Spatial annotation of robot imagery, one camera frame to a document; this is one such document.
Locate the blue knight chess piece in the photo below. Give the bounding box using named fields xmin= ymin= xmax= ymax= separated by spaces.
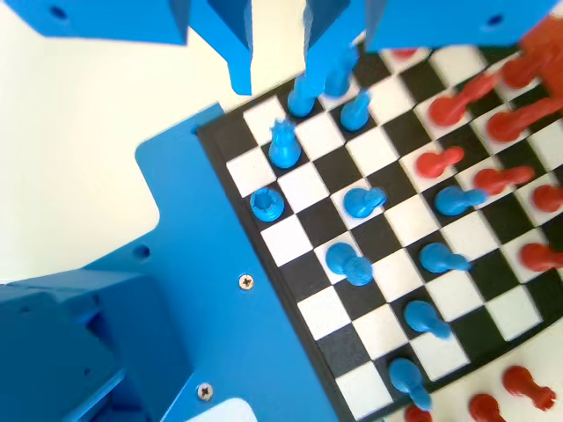
xmin=324 ymin=47 xmax=358 ymax=98

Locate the blue board mounting plate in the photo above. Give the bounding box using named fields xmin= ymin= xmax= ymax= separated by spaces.
xmin=134 ymin=102 xmax=353 ymax=422

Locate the red knight chess piece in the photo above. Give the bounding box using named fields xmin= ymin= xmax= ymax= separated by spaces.
xmin=502 ymin=365 xmax=558 ymax=411
xmin=486 ymin=97 xmax=563 ymax=142

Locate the blue plastic chess rook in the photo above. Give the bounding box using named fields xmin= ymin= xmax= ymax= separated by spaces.
xmin=249 ymin=186 xmax=285 ymax=222

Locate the blue plastic chess queen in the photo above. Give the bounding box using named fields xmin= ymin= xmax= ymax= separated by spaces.
xmin=267 ymin=118 xmax=302 ymax=170

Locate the black and white chessboard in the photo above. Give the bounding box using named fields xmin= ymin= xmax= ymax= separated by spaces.
xmin=195 ymin=39 xmax=563 ymax=421

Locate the red chess rook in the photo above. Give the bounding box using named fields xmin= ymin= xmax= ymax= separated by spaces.
xmin=500 ymin=52 xmax=549 ymax=89

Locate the blue plastic chess bishop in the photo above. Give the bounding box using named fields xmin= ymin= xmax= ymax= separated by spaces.
xmin=342 ymin=186 xmax=388 ymax=220

